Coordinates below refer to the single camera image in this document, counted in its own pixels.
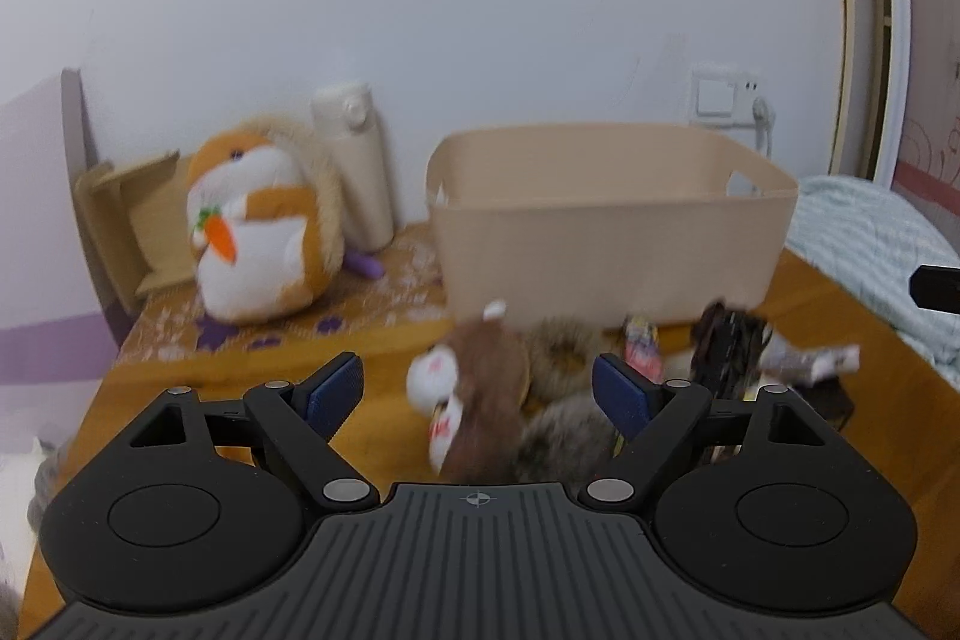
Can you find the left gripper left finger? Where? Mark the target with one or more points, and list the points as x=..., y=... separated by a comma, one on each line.
x=328, y=396

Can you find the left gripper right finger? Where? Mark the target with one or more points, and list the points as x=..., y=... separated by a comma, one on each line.
x=626, y=397

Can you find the white tissue packet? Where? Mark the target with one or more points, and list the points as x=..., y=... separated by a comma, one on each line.
x=792, y=365

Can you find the brown squirrel plush keychain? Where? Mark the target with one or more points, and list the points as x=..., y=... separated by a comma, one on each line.
x=486, y=427

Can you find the small snack packet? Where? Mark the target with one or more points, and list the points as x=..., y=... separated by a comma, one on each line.
x=642, y=351

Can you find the light blue striped bedding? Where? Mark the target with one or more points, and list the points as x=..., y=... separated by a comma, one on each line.
x=870, y=241

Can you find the brown fuzzy scrunchie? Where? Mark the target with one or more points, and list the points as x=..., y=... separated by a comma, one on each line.
x=561, y=352

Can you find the dark brown hair claw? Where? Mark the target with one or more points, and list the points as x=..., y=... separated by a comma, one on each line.
x=727, y=346

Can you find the purple pen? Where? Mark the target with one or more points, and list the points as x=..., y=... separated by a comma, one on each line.
x=363, y=264

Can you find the beige plastic storage basket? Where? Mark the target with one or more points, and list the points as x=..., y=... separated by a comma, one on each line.
x=603, y=221

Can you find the orange white hamster plush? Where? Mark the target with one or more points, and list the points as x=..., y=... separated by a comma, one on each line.
x=264, y=207

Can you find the brown cardboard box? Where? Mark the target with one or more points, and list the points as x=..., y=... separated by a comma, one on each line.
x=135, y=217

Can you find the cream thermos bottle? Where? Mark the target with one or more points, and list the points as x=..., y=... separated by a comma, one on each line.
x=347, y=120

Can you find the white door frame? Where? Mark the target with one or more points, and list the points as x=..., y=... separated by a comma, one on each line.
x=897, y=120

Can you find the white wall switch socket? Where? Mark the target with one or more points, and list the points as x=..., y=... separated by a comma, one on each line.
x=723, y=96

